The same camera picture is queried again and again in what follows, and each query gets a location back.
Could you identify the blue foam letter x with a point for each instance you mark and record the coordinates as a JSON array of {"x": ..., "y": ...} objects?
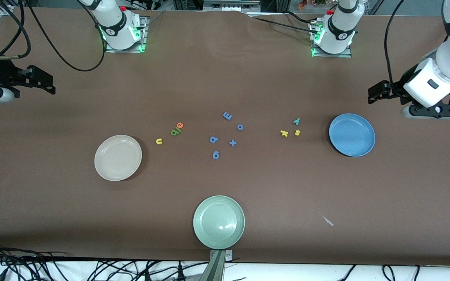
[{"x": 233, "y": 143}]

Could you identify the blue foam letter b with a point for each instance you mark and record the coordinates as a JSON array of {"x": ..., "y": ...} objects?
[{"x": 213, "y": 139}]

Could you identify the teal foam letter y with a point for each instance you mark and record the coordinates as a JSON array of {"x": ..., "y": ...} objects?
[{"x": 296, "y": 121}]

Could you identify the small white paper scrap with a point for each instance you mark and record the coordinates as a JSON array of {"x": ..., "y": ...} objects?
[{"x": 328, "y": 221}]

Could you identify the blue foam letter g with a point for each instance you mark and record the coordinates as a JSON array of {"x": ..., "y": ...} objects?
[{"x": 216, "y": 155}]

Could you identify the blue foam letter m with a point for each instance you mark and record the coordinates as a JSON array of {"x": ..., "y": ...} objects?
[{"x": 227, "y": 116}]

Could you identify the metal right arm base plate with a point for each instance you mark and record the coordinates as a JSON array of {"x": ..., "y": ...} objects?
[{"x": 142, "y": 43}]

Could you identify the beige round plate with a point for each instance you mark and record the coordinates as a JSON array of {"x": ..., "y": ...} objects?
[{"x": 118, "y": 158}]

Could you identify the green round foam letter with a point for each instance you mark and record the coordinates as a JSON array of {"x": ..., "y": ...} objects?
[{"x": 174, "y": 133}]

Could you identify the blue round plate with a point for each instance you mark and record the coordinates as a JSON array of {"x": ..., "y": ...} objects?
[{"x": 352, "y": 135}]

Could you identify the grey metal camera post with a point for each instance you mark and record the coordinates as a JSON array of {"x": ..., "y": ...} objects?
[{"x": 215, "y": 269}]

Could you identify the grey metal box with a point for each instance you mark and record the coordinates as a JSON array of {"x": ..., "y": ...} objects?
[{"x": 229, "y": 5}]

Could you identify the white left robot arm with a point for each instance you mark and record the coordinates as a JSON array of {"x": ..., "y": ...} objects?
[{"x": 443, "y": 70}]

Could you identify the green round plate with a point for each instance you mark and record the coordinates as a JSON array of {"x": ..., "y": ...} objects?
[{"x": 219, "y": 222}]

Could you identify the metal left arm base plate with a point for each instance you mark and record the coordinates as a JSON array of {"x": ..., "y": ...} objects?
[{"x": 326, "y": 55}]

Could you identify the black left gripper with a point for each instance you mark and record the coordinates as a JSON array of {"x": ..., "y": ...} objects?
[{"x": 398, "y": 92}]

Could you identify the brown table cover sheet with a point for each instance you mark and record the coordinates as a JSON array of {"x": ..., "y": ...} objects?
[{"x": 53, "y": 203}]

